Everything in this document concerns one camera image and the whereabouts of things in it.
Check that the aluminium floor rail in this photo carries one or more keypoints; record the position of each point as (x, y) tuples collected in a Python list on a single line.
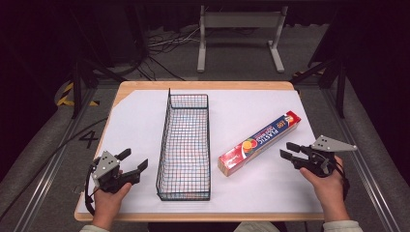
[(48, 167), (361, 154)]

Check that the red blue plastic wrap box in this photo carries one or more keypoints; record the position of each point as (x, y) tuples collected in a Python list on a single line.
[(257, 143)]

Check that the black tripod stand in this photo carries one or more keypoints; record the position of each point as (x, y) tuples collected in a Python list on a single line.
[(340, 87), (76, 83)]

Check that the person's left hand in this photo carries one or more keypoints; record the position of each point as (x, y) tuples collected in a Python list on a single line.
[(108, 203)]

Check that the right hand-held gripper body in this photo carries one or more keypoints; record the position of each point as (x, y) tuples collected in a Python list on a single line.
[(322, 154)]

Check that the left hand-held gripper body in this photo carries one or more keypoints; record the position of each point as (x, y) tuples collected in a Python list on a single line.
[(104, 167)]

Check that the white paper sheet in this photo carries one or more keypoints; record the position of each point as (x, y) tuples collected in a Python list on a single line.
[(138, 129)]

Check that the yellow black hazard tape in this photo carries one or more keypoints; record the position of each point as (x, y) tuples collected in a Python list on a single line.
[(66, 95)]

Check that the person's right hand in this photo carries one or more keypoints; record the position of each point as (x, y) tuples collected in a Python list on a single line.
[(327, 193)]

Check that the white metal stand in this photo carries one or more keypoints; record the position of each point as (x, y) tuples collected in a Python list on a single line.
[(241, 20)]

